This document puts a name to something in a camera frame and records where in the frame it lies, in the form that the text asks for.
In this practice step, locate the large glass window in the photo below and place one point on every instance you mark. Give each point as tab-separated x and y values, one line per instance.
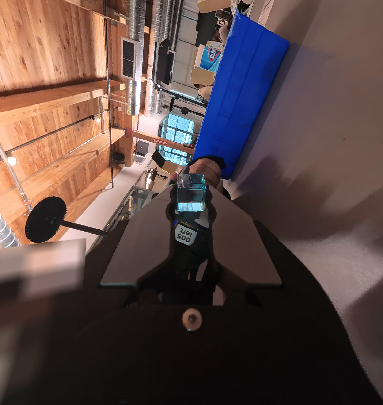
178	139

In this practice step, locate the beige acoustic board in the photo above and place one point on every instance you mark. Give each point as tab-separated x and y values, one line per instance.
172	166

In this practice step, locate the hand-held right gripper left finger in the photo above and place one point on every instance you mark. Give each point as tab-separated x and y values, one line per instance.
137	250

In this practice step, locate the black square box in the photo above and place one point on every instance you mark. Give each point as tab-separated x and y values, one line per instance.
142	148

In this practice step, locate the white ceiling vent unit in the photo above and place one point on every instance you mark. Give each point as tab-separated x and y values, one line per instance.
129	58

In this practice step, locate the blue yellow wipes pack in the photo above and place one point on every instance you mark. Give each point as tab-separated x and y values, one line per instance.
210	55

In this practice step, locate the silver ventilation duct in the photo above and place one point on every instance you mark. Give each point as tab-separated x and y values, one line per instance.
158	25
0	224
135	19

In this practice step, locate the black acoustic board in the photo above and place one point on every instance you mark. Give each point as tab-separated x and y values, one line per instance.
158	157

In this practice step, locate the person's left hand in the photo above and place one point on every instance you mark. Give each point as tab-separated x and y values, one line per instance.
210	171

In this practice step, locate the blue plastic bin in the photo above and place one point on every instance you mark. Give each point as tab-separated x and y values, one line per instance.
242	95

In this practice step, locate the ceiling spotlight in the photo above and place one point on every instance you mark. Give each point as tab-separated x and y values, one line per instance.
98	119
11	160

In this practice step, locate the small beige board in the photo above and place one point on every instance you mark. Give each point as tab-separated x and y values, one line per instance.
213	4

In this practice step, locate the teal transparent cube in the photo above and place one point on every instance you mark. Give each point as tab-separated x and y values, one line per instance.
191	196

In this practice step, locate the black wall monitor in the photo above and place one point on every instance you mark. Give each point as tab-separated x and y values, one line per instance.
163	63

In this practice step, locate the large beige panel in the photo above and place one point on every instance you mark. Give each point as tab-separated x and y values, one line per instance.
201	77

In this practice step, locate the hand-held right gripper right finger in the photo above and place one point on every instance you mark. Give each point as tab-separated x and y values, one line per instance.
245	253

